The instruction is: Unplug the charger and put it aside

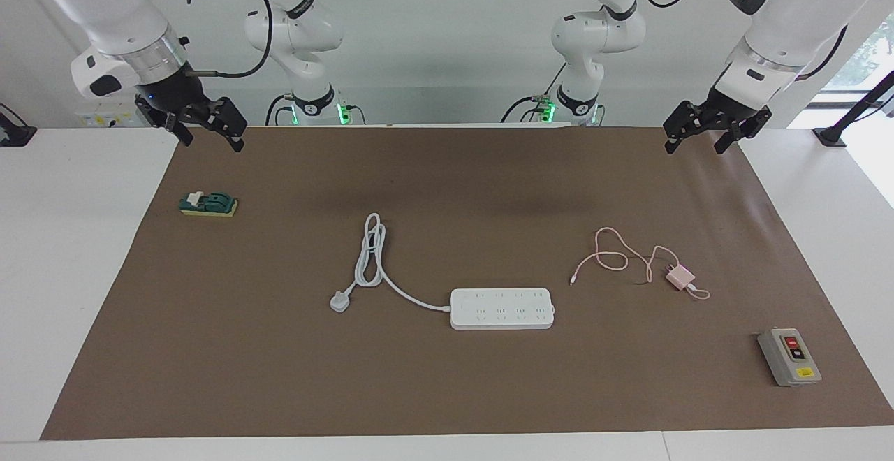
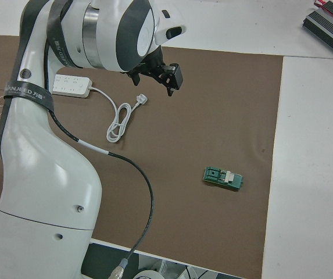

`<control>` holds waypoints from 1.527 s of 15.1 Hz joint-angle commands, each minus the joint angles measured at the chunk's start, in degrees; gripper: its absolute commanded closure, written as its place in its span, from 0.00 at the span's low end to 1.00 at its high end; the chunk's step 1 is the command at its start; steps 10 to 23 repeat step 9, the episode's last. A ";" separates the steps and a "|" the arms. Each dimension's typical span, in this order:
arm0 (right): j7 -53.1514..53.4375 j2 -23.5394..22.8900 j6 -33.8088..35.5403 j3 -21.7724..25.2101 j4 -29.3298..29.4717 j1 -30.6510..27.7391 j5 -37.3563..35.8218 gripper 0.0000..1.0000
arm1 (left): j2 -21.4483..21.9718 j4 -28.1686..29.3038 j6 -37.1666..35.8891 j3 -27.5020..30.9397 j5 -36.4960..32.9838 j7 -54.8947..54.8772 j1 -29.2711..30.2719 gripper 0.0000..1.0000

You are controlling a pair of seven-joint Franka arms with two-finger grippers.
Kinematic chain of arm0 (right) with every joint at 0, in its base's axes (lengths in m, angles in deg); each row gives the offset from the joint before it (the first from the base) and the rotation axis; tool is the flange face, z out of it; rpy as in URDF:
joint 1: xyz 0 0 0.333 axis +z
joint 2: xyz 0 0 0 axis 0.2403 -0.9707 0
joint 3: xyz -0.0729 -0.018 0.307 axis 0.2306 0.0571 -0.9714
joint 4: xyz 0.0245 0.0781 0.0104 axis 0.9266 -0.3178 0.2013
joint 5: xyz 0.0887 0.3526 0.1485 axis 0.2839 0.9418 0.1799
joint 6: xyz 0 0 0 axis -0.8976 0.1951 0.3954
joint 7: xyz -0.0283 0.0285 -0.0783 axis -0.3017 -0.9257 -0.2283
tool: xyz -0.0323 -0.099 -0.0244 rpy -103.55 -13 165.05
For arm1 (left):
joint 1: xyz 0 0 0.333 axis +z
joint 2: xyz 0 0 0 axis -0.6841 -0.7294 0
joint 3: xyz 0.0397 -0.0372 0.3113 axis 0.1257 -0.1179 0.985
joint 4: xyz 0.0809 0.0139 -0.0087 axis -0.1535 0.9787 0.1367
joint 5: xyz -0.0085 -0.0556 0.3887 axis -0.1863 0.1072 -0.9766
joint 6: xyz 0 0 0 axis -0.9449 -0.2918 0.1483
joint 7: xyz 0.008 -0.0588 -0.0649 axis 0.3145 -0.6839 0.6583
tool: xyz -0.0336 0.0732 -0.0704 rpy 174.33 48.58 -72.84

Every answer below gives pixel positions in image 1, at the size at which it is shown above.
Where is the white wall socket box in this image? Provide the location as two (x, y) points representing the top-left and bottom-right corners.
(75, 94), (147, 128)

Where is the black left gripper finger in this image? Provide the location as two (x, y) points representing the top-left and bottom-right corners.
(663, 101), (714, 155)
(714, 124), (752, 156)

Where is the black base cable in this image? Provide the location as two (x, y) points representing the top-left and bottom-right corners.
(265, 93), (298, 126)
(500, 63), (566, 124)

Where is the bright window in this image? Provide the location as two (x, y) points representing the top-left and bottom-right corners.
(810, 14), (894, 109)

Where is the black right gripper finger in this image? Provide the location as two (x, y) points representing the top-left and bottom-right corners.
(134, 97), (193, 147)
(213, 98), (249, 154)

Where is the black left base cable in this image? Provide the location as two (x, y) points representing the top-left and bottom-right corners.
(500, 63), (566, 124)

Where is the grey push-button switch box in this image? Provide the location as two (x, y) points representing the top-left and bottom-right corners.
(757, 328), (823, 387)

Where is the black right base cable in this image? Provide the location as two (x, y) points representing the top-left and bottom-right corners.
(265, 93), (298, 126)

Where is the brown table mat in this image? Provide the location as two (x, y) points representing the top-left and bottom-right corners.
(40, 124), (894, 441)

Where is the black clamp mount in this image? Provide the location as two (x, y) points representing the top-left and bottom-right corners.
(0, 103), (38, 147)

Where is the white power strip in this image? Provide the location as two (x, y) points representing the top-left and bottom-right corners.
(450, 288), (556, 330)

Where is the white power cord with plug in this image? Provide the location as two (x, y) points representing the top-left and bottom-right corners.
(330, 212), (453, 314)

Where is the pink charging cable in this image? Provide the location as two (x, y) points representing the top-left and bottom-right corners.
(569, 228), (712, 301)

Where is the black stand with pole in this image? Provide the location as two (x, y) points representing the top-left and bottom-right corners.
(812, 70), (894, 148)

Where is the green knife switch yellow base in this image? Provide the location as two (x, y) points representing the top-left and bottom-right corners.
(179, 191), (239, 219)

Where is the pink charger adapter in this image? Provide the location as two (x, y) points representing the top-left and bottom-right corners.
(664, 263), (697, 292)

